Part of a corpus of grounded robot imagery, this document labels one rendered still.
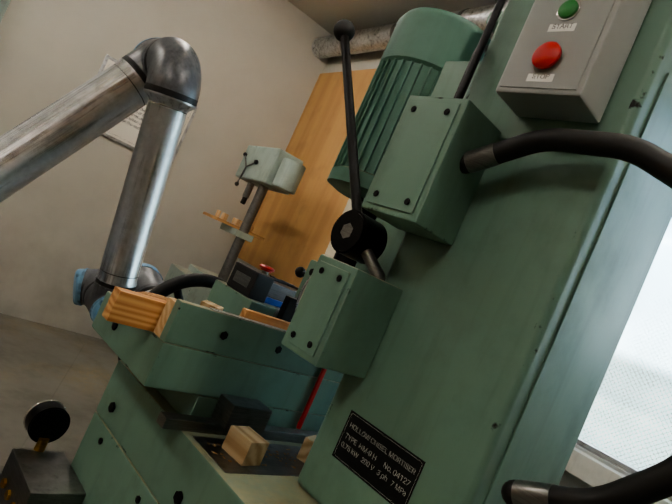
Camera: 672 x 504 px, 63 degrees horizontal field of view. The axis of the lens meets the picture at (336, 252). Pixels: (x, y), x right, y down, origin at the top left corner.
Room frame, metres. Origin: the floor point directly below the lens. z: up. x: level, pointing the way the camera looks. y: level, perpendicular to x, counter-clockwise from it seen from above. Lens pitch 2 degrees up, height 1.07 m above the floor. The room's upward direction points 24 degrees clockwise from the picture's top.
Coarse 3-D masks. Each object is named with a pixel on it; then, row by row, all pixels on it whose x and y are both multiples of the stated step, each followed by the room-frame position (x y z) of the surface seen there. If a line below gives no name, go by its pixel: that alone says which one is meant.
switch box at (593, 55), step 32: (544, 0) 0.59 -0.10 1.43; (608, 0) 0.53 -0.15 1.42; (640, 0) 0.55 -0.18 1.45; (544, 32) 0.57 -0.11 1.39; (576, 32) 0.55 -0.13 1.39; (608, 32) 0.53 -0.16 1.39; (512, 64) 0.59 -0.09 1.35; (576, 64) 0.54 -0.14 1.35; (608, 64) 0.54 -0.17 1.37; (512, 96) 0.59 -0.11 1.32; (544, 96) 0.56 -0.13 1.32; (576, 96) 0.53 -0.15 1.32; (608, 96) 0.56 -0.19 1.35
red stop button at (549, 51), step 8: (544, 48) 0.56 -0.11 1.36; (552, 48) 0.55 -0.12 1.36; (560, 48) 0.55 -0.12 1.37; (536, 56) 0.56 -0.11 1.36; (544, 56) 0.55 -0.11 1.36; (552, 56) 0.55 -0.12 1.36; (560, 56) 0.55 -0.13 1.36; (536, 64) 0.56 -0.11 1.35; (544, 64) 0.55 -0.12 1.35; (552, 64) 0.55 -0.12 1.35
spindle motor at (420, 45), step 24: (408, 24) 0.85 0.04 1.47; (432, 24) 0.83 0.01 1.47; (456, 24) 0.82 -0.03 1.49; (408, 48) 0.84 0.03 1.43; (432, 48) 0.83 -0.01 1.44; (456, 48) 0.83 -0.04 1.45; (384, 72) 0.86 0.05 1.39; (408, 72) 0.83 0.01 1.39; (432, 72) 0.83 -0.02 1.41; (384, 96) 0.85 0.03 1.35; (408, 96) 0.83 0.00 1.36; (360, 120) 0.88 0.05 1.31; (384, 120) 0.84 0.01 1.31; (360, 144) 0.85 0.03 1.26; (384, 144) 0.83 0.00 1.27; (336, 168) 0.87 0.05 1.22; (360, 168) 0.84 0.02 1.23
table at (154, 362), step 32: (96, 320) 0.83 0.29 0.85; (128, 352) 0.73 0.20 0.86; (160, 352) 0.69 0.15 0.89; (192, 352) 0.72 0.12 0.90; (160, 384) 0.70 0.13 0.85; (192, 384) 0.73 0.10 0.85; (224, 384) 0.76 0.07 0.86; (256, 384) 0.80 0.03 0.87; (288, 384) 0.84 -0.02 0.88; (320, 384) 0.89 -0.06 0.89
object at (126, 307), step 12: (120, 288) 0.68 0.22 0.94; (108, 300) 0.68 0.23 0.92; (120, 300) 0.67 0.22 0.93; (132, 300) 0.68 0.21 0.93; (144, 300) 0.69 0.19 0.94; (156, 300) 0.70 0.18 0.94; (108, 312) 0.67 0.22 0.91; (120, 312) 0.67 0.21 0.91; (132, 312) 0.68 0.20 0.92; (144, 312) 0.69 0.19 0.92; (156, 312) 0.71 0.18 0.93; (132, 324) 0.69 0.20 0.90; (144, 324) 0.70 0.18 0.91; (156, 324) 0.71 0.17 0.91
